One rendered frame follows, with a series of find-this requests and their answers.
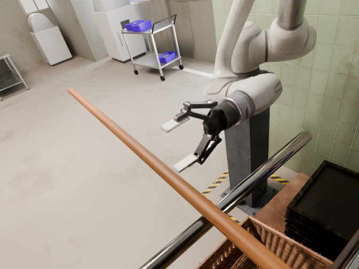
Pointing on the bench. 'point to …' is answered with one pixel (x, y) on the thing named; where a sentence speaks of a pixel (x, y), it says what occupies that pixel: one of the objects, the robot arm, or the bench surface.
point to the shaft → (191, 195)
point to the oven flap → (345, 251)
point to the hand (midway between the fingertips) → (173, 149)
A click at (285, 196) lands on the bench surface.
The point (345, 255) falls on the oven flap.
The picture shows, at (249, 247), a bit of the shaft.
